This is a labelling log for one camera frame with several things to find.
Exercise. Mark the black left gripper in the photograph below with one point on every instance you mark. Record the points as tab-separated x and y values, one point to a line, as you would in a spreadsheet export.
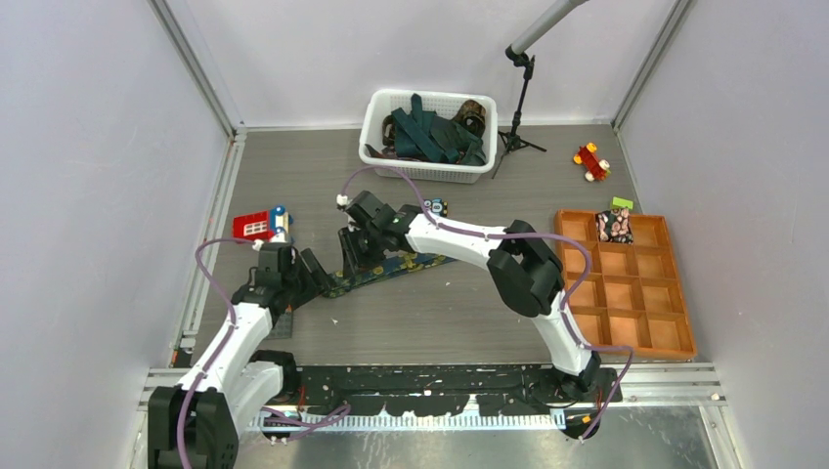
312	273

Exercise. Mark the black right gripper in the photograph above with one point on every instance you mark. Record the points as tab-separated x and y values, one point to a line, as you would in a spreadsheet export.
353	260

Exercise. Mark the blue yellow floral tie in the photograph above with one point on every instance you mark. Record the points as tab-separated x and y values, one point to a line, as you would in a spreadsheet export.
341	283

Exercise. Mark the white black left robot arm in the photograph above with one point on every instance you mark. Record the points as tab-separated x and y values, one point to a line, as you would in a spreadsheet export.
199	421

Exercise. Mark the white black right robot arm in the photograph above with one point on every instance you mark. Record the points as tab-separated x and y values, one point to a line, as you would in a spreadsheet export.
527	275

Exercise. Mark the orange grey toy block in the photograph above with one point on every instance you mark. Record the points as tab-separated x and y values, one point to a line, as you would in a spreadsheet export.
281	325

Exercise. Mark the red toy house block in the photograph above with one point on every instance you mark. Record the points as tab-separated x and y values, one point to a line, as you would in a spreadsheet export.
270	225

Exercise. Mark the blue owl toy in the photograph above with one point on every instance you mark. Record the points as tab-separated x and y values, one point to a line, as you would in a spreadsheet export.
437	207

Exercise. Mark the dark floral tie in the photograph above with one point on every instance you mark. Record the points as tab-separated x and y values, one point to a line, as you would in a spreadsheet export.
384	153

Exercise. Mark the dark green tie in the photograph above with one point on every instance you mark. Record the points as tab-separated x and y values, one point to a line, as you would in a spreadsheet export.
422	135

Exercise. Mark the white plastic basket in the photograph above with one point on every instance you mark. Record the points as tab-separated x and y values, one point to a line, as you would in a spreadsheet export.
445	104

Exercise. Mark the brown patterned rolled tie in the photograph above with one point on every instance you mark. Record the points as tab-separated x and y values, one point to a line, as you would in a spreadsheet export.
471	116

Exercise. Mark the red toy car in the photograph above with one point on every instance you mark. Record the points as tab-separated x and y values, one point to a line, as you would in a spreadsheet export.
596	169

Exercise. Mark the black tripod stand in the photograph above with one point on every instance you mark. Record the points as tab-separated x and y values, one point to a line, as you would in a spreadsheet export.
511	140

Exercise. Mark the green toy block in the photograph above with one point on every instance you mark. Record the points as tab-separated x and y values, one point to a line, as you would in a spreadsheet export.
619	203

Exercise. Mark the orange wooden compartment tray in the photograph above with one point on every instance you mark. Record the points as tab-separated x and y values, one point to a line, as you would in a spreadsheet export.
632	295

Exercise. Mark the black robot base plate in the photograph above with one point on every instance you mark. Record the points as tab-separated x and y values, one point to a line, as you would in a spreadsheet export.
441	390

